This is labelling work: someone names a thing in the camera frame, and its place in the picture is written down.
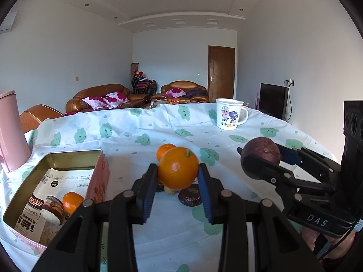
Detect white air conditioner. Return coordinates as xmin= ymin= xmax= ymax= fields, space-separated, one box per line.
xmin=0 ymin=12 xmax=17 ymax=32

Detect purple passion fruit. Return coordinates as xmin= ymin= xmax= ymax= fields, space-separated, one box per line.
xmin=241 ymin=137 xmax=282 ymax=171

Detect brown leather sofa end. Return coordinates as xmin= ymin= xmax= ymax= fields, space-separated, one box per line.
xmin=19 ymin=105 xmax=65 ymax=134

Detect printed paper sheet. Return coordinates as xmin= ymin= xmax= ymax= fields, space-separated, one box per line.
xmin=17 ymin=168 xmax=95 ymax=245

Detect pink floral pillow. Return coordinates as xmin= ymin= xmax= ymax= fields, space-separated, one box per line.
xmin=165 ymin=88 xmax=187 ymax=98
xmin=103 ymin=91 xmax=129 ymax=108
xmin=82 ymin=96 xmax=107 ymax=109

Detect orange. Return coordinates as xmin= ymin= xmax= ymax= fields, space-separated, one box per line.
xmin=158 ymin=147 xmax=199 ymax=191
xmin=62 ymin=192 xmax=85 ymax=215
xmin=156 ymin=143 xmax=177 ymax=161

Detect wall socket with cable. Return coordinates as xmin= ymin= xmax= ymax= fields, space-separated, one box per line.
xmin=284 ymin=79 xmax=295 ymax=122

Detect brown wooden door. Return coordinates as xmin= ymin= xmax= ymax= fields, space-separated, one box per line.
xmin=208 ymin=45 xmax=236 ymax=103

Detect purple blanket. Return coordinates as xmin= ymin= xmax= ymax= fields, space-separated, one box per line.
xmin=186 ymin=89 xmax=209 ymax=98

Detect pink electric kettle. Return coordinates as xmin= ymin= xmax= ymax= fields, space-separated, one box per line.
xmin=0 ymin=91 xmax=31 ymax=173

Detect cluttered coffee table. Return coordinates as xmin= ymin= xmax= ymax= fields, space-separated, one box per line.
xmin=142 ymin=99 xmax=182 ymax=109

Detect long brown leather sofa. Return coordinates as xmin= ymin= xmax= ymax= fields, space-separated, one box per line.
xmin=66 ymin=84 xmax=151 ymax=114

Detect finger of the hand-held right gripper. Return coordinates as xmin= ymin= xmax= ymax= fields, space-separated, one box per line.
xmin=237 ymin=147 xmax=337 ymax=202
xmin=276 ymin=144 xmax=343 ymax=188

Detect pink tin box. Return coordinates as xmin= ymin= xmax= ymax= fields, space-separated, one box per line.
xmin=3 ymin=149 xmax=110 ymax=257

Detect brown leather armchair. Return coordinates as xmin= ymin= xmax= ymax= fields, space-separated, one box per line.
xmin=160 ymin=81 xmax=210 ymax=104

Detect stacked dark chairs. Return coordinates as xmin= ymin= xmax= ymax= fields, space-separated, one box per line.
xmin=131 ymin=75 xmax=158 ymax=95

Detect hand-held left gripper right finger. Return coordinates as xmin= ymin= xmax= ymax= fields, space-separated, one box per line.
xmin=198 ymin=163 xmax=322 ymax=272

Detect person's right hand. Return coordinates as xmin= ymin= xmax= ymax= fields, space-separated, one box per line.
xmin=301 ymin=226 xmax=357 ymax=262

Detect black television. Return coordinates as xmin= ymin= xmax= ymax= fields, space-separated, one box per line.
xmin=259 ymin=83 xmax=289 ymax=120

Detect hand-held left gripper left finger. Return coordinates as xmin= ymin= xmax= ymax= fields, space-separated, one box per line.
xmin=32 ymin=163 xmax=159 ymax=272

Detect white cartoon mug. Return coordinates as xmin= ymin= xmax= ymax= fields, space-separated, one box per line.
xmin=216 ymin=98 xmax=249 ymax=131

